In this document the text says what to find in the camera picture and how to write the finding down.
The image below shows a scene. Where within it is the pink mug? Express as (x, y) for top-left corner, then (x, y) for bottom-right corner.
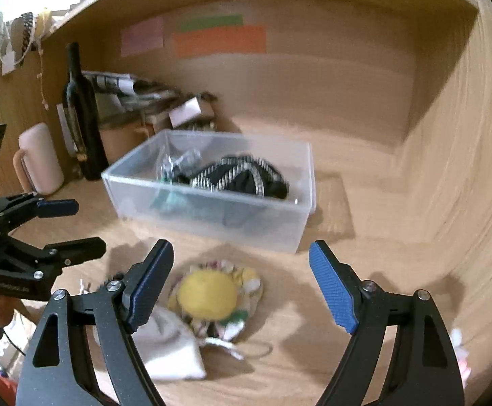
(13, 122), (65, 197)

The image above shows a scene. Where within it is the black cable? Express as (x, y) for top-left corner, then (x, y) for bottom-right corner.
(0, 329), (27, 357)

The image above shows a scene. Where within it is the white drawstring cloth pouch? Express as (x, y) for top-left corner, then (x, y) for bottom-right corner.
(94, 304), (273, 380)

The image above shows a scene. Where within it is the black silver striped cloth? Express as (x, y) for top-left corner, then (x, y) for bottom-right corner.
(189, 155), (290, 201)

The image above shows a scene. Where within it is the orange paper sheet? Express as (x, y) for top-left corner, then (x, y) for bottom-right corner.
(174, 25), (268, 59)

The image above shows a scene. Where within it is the dark wine bottle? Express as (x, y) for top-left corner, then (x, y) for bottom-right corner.
(62, 42), (110, 181)

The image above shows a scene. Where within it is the pink white cloth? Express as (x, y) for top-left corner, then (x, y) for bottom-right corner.
(449, 329), (472, 390)

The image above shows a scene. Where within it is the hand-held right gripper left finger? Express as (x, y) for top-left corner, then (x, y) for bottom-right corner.
(15, 239), (175, 406)

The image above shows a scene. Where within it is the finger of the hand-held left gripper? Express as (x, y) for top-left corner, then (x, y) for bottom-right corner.
(4, 237), (107, 270)
(0, 192), (80, 236)

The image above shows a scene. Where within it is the clear plastic bag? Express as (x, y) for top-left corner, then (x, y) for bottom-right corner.
(159, 149), (203, 183)

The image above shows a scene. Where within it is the yellow floral pouch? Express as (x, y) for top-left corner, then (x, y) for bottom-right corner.
(167, 262), (265, 344)

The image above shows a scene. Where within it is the green paper strip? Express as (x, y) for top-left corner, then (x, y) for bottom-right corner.
(181, 15), (244, 33)

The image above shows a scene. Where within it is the clear plastic storage box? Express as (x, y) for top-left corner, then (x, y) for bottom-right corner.
(101, 129), (317, 255)

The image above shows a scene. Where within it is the white hanging tag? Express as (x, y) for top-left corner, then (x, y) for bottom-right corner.
(1, 46), (23, 77)

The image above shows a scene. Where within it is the teal cloth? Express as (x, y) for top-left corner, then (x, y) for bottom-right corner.
(151, 180), (196, 215)

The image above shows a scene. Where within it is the brown cardboard box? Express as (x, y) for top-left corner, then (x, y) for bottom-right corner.
(100, 112), (162, 165)

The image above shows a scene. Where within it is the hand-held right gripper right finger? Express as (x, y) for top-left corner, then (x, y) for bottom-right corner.
(309, 240), (465, 406)

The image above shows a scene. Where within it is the small white carton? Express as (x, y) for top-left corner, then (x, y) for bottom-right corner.
(169, 96), (205, 128)

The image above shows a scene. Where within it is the pink paper note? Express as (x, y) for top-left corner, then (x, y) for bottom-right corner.
(121, 17), (165, 57)

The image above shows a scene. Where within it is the braided hanging strap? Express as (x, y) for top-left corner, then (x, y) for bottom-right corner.
(18, 12), (36, 67)

